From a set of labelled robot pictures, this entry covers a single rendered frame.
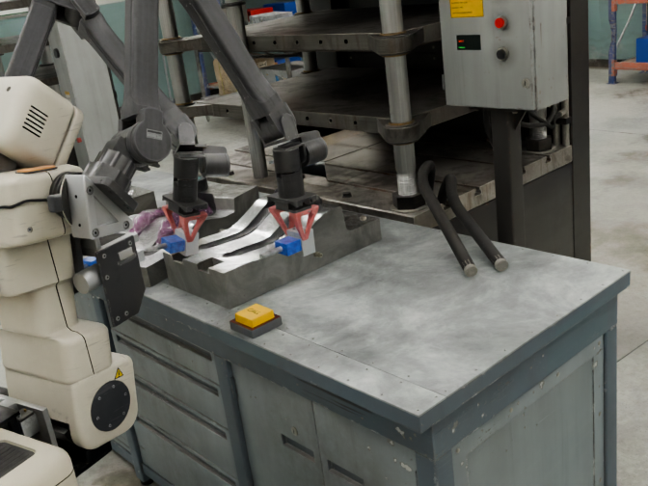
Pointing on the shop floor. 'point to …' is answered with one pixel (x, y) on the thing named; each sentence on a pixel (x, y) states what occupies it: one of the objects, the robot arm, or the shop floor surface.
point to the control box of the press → (504, 81)
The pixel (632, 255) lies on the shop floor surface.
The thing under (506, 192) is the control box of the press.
